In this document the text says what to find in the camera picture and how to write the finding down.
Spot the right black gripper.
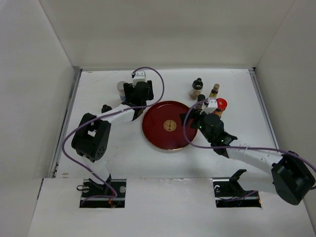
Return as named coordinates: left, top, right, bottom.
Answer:
left=179, top=108, right=213, bottom=143

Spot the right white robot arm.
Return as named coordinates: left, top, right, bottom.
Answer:
left=180, top=110, right=316, bottom=205

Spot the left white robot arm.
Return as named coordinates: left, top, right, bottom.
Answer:
left=71, top=79, right=154, bottom=197

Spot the small black lid spice jar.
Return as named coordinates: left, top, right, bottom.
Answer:
left=196, top=94, right=205, bottom=110

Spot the silver lid spice jar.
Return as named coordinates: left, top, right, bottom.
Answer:
left=117, top=81, right=125, bottom=102

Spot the black cap brown spice bottle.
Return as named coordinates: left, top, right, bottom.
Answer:
left=189, top=78, right=203, bottom=99

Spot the tall yellow label bottle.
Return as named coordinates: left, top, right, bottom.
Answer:
left=209, top=83, right=220, bottom=99

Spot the black cap white powder bottle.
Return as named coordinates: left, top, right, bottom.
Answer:
left=101, top=105, right=112, bottom=114

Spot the round red tray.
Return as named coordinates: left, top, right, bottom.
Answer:
left=142, top=101, right=198, bottom=150

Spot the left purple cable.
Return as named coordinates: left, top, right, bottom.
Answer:
left=61, top=67, right=165, bottom=207

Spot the purple cable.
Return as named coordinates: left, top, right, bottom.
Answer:
left=61, top=67, right=165, bottom=207
left=182, top=98, right=316, bottom=191

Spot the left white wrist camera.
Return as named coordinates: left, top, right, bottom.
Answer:
left=131, top=70, right=146, bottom=87

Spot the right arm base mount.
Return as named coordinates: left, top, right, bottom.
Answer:
left=212, top=169, right=261, bottom=208

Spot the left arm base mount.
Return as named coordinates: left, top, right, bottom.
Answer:
left=76, top=176, right=127, bottom=208

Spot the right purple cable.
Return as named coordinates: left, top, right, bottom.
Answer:
left=182, top=98, right=316, bottom=191

